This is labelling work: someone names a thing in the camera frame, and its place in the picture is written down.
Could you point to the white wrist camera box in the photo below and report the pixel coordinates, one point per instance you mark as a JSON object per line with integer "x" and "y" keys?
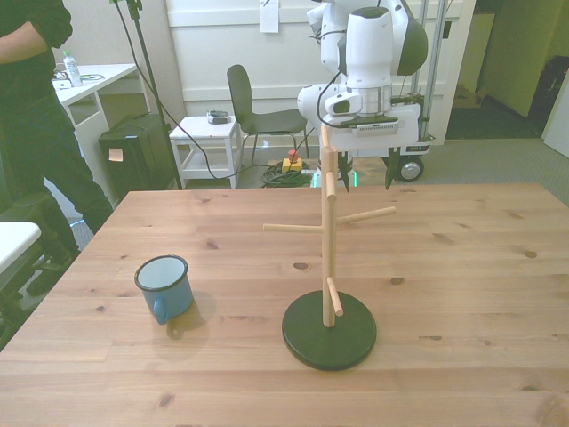
{"x": 344, "y": 104}

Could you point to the wooden mug tree black base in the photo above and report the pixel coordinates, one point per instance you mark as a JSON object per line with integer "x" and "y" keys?
{"x": 329, "y": 344}

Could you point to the cardboard boxes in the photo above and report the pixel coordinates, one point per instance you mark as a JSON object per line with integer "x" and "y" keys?
{"x": 467, "y": 98}

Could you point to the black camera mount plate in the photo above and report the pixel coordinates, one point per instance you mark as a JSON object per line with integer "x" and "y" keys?
{"x": 369, "y": 120}

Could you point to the black chair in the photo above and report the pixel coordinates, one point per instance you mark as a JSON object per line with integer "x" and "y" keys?
{"x": 266, "y": 122}

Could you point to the black swivel chair base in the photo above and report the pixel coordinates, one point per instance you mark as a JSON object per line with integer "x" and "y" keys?
{"x": 40, "y": 267}

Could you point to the black bag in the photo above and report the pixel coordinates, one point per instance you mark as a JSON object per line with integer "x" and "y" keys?
{"x": 551, "y": 89}

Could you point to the plastic bottle green cap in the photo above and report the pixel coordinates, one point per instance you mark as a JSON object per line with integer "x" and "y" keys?
{"x": 73, "y": 71}

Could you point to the white desk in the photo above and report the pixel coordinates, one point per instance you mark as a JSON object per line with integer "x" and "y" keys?
{"x": 102, "y": 75}

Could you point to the black tripod stand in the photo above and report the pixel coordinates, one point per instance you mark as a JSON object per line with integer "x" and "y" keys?
{"x": 147, "y": 66}

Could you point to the orange sticky note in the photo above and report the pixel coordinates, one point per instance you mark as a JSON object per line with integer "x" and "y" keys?
{"x": 116, "y": 155}

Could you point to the person in black clothes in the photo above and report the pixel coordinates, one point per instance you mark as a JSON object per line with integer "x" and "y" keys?
{"x": 26, "y": 133}

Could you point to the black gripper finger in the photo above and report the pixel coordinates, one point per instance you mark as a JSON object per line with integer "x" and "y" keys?
{"x": 393, "y": 166}
{"x": 347, "y": 171}

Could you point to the white rounded tabletop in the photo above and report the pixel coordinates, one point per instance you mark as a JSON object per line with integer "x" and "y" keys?
{"x": 15, "y": 240}

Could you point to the grey handheld device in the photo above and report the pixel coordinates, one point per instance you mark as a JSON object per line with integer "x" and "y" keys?
{"x": 218, "y": 117}

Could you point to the blue enamel mug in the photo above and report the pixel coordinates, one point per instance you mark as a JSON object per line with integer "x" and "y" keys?
{"x": 173, "y": 293}

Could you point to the white paper sheet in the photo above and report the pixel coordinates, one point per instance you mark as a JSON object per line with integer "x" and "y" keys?
{"x": 269, "y": 18}

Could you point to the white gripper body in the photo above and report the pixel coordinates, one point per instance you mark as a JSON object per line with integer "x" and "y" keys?
{"x": 378, "y": 139}

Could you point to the aluminium profile frame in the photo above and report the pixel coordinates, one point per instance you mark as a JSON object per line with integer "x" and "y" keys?
{"x": 438, "y": 66}

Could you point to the white side table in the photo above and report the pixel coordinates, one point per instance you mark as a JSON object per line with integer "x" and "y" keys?
{"x": 204, "y": 129}

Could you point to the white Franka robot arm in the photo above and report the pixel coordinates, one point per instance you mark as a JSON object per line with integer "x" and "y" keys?
{"x": 369, "y": 49}

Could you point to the yellow emergency stop button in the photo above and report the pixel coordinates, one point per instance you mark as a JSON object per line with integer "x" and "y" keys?
{"x": 292, "y": 162}

